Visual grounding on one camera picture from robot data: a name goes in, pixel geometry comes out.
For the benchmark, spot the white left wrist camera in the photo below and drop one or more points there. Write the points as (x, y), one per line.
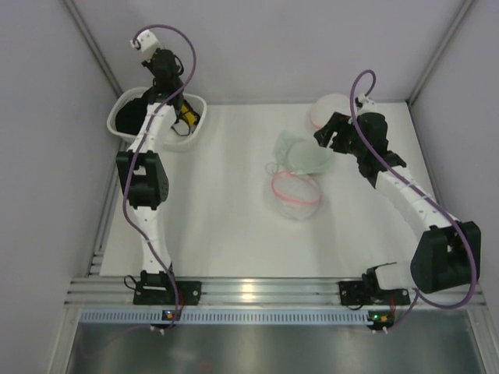
(146, 43)

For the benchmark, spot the aluminium corner post left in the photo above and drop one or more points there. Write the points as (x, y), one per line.
(91, 42)

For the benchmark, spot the white mesh laundry bag front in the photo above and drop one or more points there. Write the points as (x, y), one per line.
(297, 197)

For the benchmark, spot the grey slotted cable duct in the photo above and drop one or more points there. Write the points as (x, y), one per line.
(228, 317)

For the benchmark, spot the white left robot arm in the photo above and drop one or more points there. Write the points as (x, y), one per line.
(142, 176)

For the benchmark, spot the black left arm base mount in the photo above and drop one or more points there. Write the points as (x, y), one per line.
(157, 289)

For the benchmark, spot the yellow black garment in basket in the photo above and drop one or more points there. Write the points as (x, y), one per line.
(188, 121)

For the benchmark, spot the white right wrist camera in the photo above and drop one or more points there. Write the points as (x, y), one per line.
(364, 104)

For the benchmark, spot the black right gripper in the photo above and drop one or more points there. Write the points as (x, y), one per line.
(342, 135)

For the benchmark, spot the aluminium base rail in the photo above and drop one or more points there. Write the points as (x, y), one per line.
(218, 292)

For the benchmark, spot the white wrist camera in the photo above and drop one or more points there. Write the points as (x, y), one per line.
(364, 104)
(146, 43)

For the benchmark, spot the aluminium corner post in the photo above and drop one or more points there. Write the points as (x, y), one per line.
(450, 33)
(91, 42)

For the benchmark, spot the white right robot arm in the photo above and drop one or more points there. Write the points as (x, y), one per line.
(448, 252)

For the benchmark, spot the mint green bra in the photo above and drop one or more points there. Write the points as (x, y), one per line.
(299, 156)

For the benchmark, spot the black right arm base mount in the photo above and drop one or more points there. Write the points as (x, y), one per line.
(358, 293)

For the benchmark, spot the aluminium corner post right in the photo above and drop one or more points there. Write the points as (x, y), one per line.
(450, 33)

